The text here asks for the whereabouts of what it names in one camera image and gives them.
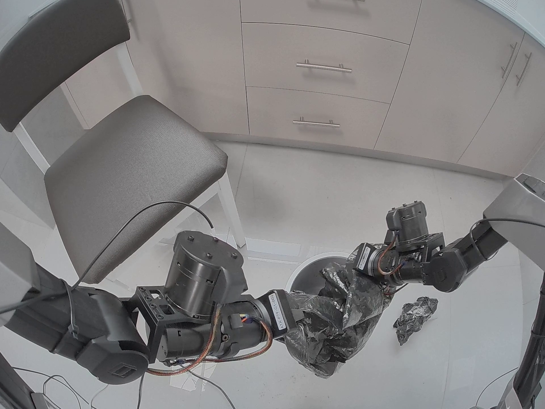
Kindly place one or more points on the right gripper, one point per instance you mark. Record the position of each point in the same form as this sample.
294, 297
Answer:
396, 269

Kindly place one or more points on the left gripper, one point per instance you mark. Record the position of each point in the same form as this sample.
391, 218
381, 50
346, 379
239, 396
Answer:
251, 322

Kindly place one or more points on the black plastic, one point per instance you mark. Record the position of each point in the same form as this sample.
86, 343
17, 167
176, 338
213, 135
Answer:
415, 315

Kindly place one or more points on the black plastic bag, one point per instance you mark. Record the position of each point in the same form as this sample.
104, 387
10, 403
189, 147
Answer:
340, 335

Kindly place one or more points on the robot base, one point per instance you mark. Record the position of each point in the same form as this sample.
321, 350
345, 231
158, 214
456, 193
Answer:
506, 402

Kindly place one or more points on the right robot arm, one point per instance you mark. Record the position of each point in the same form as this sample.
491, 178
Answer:
451, 266

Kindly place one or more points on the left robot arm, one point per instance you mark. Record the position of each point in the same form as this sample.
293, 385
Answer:
98, 318

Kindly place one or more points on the white trash bin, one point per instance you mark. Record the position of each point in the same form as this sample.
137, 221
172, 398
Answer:
308, 277

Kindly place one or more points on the grey padded white-legged chair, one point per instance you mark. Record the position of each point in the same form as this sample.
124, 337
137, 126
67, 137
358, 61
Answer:
127, 164

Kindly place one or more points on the beige cabinet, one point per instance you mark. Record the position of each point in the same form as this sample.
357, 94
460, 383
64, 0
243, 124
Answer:
340, 28

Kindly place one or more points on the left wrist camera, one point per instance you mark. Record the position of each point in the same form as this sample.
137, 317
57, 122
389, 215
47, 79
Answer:
233, 281

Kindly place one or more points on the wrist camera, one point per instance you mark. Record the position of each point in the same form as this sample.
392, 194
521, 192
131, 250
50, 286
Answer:
392, 220
233, 281

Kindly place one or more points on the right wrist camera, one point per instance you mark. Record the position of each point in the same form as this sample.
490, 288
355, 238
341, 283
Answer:
392, 220

